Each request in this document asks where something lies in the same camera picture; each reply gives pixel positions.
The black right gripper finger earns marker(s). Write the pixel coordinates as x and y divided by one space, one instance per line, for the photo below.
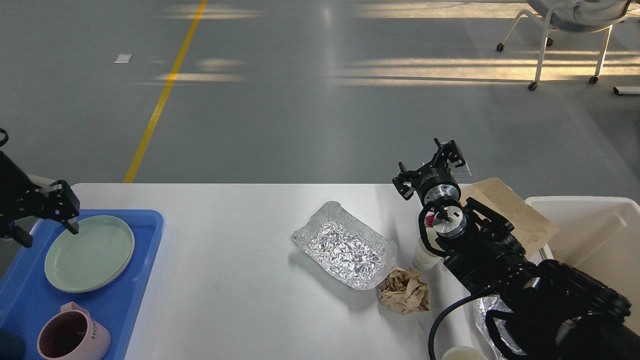
449 150
404 181

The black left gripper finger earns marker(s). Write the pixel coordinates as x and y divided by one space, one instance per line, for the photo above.
21 236
60 204

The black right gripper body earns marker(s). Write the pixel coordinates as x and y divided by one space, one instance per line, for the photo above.
436 184

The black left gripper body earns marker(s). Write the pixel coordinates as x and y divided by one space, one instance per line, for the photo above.
19 197

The light green plate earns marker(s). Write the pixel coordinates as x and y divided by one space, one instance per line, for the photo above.
61 257

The brown paper bag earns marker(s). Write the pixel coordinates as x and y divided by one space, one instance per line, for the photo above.
532 229

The pink mug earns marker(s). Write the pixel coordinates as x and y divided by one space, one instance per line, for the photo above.
72 334

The teal mug yellow inside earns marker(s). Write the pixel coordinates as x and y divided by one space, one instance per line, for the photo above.
12 346

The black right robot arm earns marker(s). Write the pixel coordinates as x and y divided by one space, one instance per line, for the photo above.
556 312

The crumpled foil under arm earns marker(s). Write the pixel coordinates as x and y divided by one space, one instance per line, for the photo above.
486 312

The white leg with caster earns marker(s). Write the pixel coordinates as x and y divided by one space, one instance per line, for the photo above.
37 180

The blue plastic tray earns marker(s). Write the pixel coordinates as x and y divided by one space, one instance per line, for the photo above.
29 301

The white paper cup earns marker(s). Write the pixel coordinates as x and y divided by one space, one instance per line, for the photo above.
423 259

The aluminium foil tray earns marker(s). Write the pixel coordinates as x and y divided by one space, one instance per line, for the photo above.
346 248

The yellow plate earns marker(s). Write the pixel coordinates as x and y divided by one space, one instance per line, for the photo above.
101 260

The crumpled brown paper ball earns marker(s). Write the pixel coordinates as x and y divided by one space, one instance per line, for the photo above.
404 292

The white paper on floor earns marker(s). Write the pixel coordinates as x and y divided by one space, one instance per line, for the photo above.
123 59

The white cup bottom edge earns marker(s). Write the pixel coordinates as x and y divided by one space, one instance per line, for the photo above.
463 353

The white plastic bin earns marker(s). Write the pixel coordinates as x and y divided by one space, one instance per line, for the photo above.
600 236

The white chair on casters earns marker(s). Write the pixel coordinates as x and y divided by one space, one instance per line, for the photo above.
574 16

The white bar on floor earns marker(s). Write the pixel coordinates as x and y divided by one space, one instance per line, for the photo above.
626 90

